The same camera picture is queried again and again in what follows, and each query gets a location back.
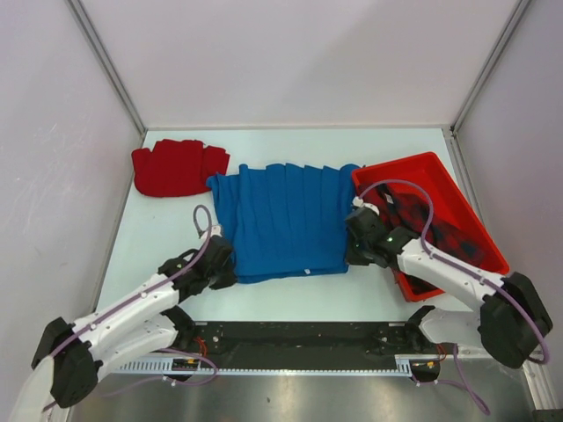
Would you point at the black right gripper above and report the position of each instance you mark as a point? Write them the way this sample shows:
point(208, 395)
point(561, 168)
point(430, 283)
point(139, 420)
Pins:
point(351, 258)

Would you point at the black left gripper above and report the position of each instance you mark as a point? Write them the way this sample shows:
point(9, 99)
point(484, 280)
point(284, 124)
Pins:
point(229, 280)

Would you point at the blue skirt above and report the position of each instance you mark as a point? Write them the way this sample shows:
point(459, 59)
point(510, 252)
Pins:
point(285, 220)

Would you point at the red pleated skirt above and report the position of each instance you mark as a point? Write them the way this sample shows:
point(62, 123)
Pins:
point(173, 169)

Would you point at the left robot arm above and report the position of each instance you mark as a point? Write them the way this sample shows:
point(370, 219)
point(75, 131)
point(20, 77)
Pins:
point(147, 320)

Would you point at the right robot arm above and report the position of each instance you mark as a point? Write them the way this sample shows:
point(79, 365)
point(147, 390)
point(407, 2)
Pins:
point(504, 314)

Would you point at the red black plaid skirt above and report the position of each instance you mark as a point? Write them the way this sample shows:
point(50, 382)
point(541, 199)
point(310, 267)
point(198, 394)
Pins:
point(410, 211)

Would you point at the red plastic bin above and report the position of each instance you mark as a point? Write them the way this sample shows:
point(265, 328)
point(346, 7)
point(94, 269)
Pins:
point(426, 176)

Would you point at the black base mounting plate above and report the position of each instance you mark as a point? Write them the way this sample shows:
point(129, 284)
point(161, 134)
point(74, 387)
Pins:
point(303, 344)

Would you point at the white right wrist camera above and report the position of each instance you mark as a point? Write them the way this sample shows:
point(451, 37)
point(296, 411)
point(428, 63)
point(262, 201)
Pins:
point(359, 203)

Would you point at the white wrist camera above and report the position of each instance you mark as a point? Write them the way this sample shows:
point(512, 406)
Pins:
point(216, 230)
point(359, 203)

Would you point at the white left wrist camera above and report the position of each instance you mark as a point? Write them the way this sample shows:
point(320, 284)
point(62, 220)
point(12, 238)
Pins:
point(216, 230)

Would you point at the aluminium frame rail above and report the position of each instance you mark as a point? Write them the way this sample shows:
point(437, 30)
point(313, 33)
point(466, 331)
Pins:
point(541, 387)

